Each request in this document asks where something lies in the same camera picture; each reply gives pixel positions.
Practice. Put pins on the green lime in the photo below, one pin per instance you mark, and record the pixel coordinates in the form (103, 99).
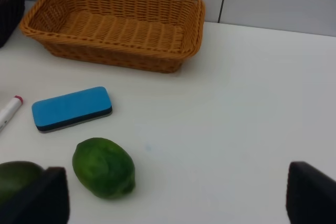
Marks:
(104, 168)

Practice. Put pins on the blue whiteboard eraser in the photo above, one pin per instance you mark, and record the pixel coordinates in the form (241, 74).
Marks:
(71, 109)

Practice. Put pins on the dark green avocado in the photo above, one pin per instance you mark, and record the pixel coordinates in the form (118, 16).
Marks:
(16, 175)

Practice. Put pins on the white marker with red cap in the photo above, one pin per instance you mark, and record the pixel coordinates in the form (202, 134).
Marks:
(8, 111)

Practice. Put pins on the orange wicker basket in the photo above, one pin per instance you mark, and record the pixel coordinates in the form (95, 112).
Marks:
(150, 35)

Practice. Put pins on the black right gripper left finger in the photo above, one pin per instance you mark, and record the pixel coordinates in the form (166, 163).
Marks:
(46, 200)

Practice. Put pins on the dark brown wicker basket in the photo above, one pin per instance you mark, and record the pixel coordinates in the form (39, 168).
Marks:
(11, 14)

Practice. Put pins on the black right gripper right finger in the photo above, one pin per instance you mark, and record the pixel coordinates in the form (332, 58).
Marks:
(310, 196)

